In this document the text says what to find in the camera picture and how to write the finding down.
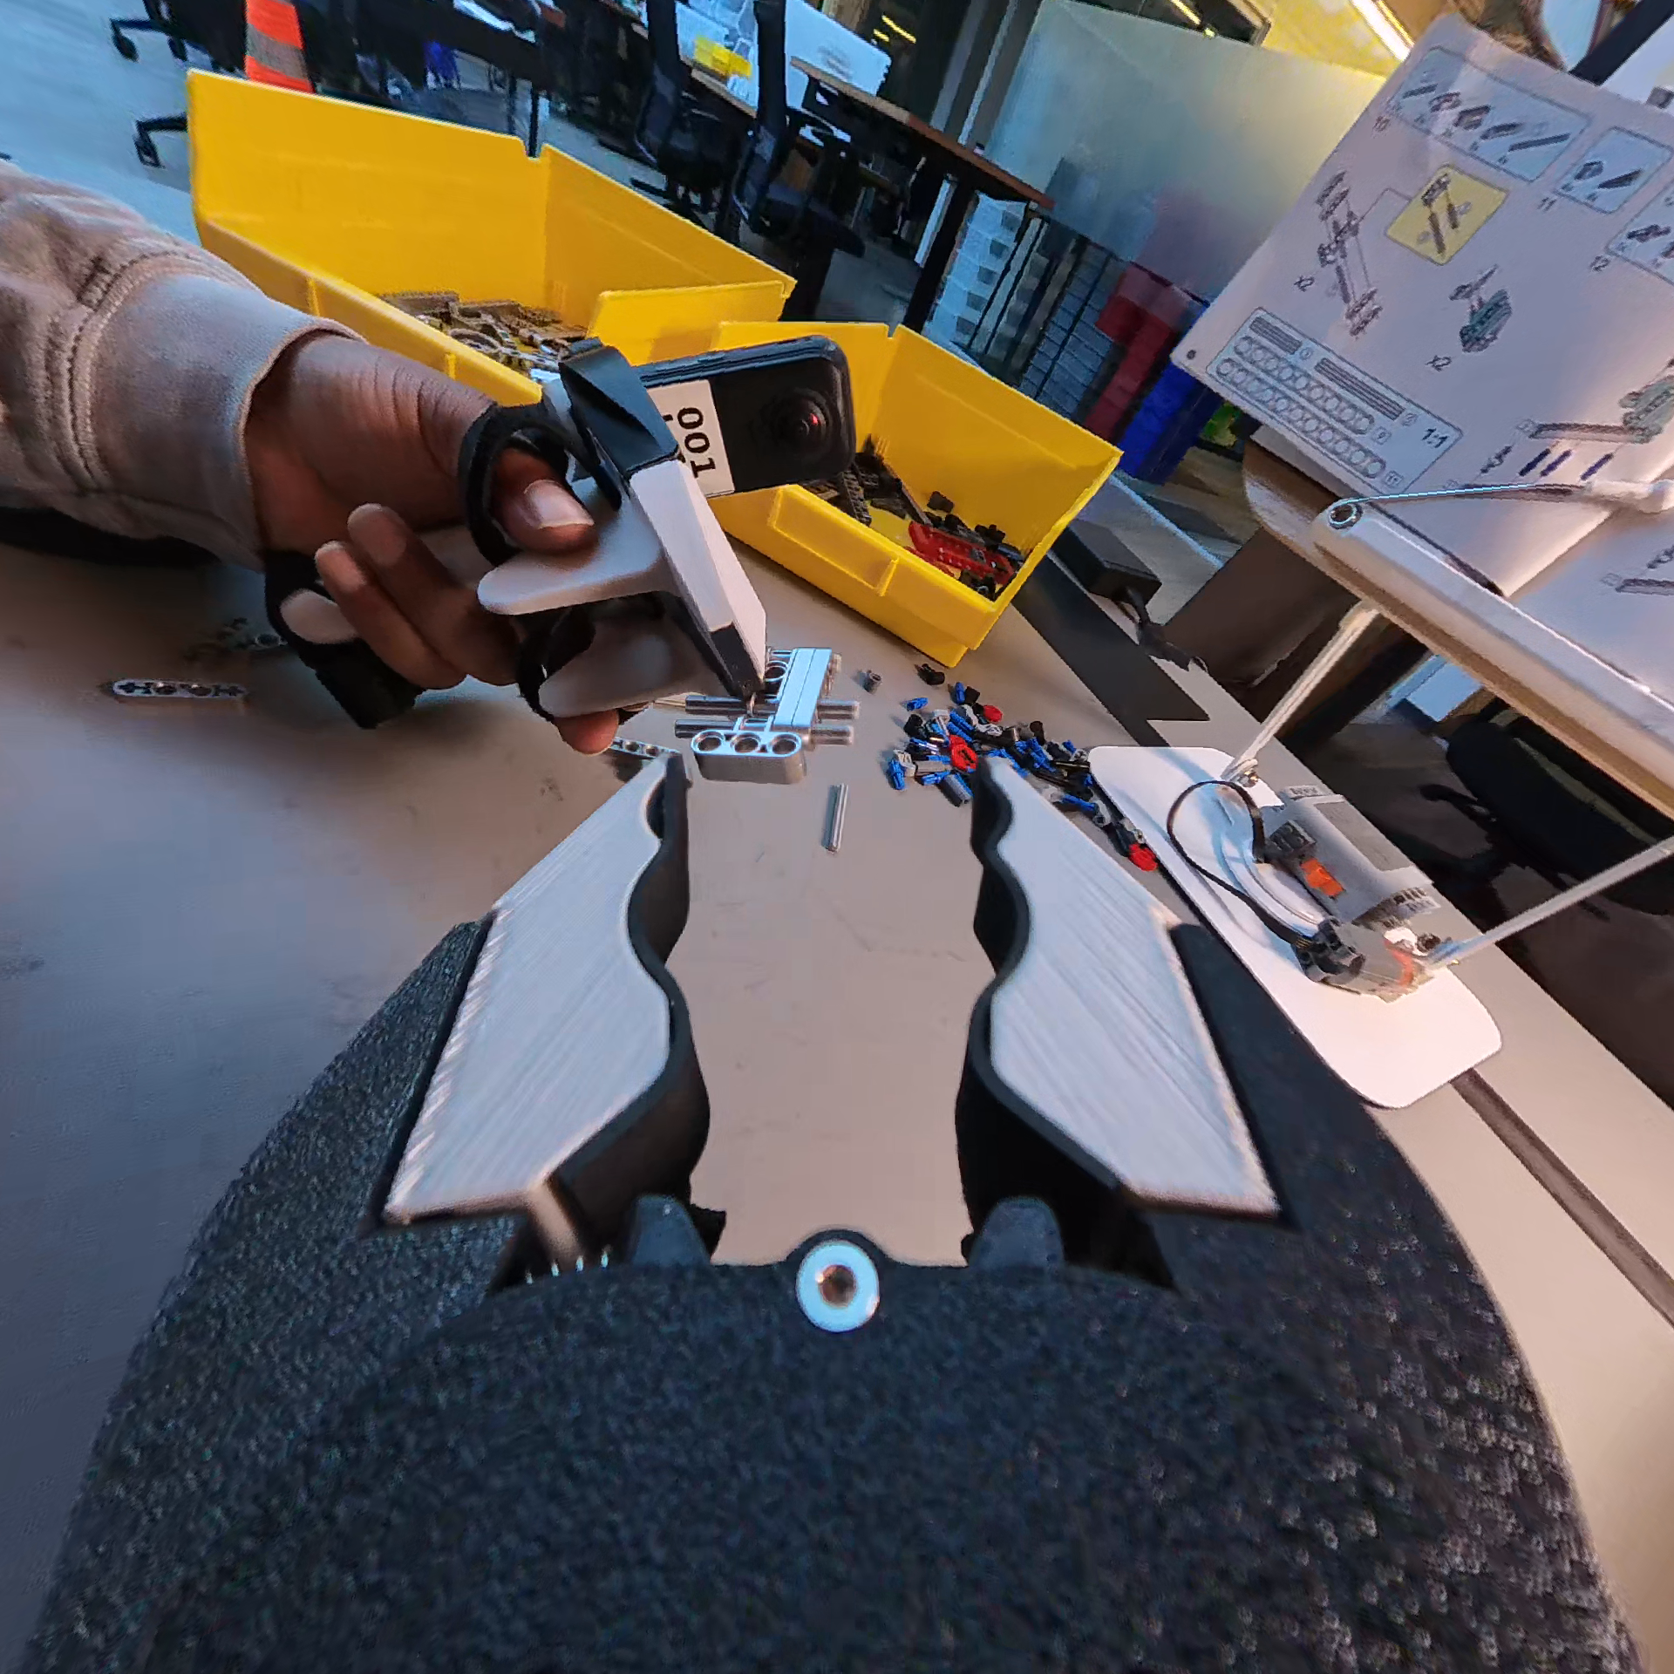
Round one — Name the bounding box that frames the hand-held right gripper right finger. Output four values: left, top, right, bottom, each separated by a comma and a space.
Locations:
958, 752, 1285, 1243

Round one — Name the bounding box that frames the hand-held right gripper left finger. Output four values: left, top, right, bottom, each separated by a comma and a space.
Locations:
382, 752, 713, 1243

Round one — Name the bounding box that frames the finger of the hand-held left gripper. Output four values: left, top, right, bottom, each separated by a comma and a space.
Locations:
476, 535, 733, 723
617, 465, 775, 703

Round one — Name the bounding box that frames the grey brick beam assembly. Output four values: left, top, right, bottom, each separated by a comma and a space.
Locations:
675, 641, 858, 786

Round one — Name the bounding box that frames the person's left forearm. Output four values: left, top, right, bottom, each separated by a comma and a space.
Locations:
0, 163, 354, 563

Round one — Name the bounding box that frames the grey desk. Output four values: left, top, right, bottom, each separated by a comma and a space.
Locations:
0, 497, 1674, 1674

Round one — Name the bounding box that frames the person's left hand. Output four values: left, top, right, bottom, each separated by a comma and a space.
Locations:
243, 332, 655, 760

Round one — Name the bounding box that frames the small yellow parts bin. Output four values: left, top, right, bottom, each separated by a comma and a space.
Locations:
701, 320, 1125, 671

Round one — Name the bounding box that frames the white paper sheet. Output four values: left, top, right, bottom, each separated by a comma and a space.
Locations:
1086, 740, 1506, 1113

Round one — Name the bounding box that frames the heap of black red parts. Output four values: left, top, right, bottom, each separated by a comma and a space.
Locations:
832, 446, 1034, 597

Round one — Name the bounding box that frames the heap of grey brick parts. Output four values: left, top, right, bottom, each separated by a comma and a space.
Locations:
388, 288, 597, 380

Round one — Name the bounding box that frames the grey orange toy motor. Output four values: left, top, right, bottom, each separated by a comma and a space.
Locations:
1163, 772, 1466, 1000

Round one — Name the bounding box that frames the black office chair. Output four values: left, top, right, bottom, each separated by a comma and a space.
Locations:
627, 0, 787, 222
111, 0, 243, 67

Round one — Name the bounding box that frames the dark background table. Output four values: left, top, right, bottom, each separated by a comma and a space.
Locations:
785, 65, 1054, 328

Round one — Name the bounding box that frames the pile of blue brick pieces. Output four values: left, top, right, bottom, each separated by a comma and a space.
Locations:
876, 667, 1157, 872

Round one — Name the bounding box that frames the stack of coloured crates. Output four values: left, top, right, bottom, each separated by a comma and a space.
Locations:
1086, 262, 1231, 485

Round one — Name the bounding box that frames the large yellow parts bin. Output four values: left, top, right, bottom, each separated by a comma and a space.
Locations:
183, 71, 799, 398

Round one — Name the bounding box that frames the brown stand board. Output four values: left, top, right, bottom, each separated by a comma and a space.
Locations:
1243, 446, 1674, 812

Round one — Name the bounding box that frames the orange traffic cone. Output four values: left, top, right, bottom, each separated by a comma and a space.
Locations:
241, 0, 314, 93

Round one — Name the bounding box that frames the metal book stand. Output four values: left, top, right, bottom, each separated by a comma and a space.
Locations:
1225, 471, 1674, 974

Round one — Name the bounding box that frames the instruction booklet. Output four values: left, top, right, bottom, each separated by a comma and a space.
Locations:
1171, 13, 1674, 589

